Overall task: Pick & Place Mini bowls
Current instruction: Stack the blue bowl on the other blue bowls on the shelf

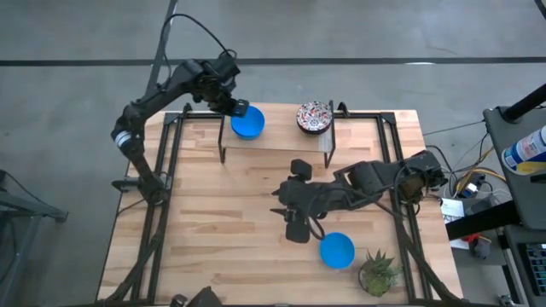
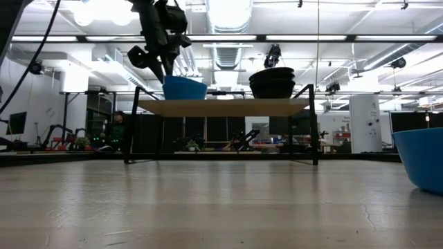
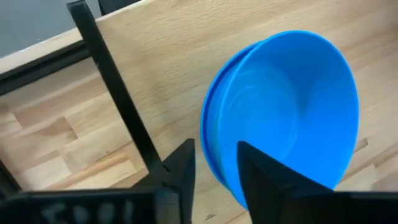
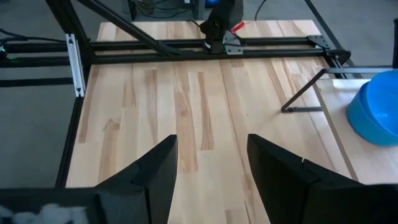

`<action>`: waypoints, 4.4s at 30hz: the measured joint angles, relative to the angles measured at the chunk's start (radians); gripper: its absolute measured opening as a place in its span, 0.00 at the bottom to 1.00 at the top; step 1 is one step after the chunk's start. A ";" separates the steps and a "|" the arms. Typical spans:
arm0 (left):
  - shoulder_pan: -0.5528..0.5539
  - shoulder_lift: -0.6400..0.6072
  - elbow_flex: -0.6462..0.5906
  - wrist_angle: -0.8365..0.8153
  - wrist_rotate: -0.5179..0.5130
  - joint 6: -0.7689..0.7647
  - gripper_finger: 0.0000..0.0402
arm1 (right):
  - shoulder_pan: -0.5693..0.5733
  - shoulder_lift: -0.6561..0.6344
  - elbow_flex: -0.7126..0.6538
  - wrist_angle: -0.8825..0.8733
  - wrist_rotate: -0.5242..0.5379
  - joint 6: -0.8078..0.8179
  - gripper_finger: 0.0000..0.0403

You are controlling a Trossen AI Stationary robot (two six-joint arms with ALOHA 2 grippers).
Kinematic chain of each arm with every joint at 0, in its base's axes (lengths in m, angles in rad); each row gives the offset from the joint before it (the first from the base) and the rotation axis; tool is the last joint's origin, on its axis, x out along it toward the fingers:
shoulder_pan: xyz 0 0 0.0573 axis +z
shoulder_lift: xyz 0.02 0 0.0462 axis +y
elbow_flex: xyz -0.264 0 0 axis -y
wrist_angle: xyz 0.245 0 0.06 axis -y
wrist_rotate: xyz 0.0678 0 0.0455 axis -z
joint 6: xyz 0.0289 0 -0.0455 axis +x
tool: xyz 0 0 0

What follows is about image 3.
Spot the wooden shelf with black legs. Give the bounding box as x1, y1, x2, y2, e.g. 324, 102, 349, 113
65, 0, 398, 224

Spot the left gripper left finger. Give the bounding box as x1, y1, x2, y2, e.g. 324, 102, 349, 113
133, 138, 197, 224

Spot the blue plate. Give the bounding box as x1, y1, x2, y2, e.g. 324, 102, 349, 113
200, 30, 361, 211

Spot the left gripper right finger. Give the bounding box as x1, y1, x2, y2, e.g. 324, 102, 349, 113
237, 140, 336, 224

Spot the black metal table frame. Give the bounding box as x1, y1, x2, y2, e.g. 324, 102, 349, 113
0, 39, 91, 200

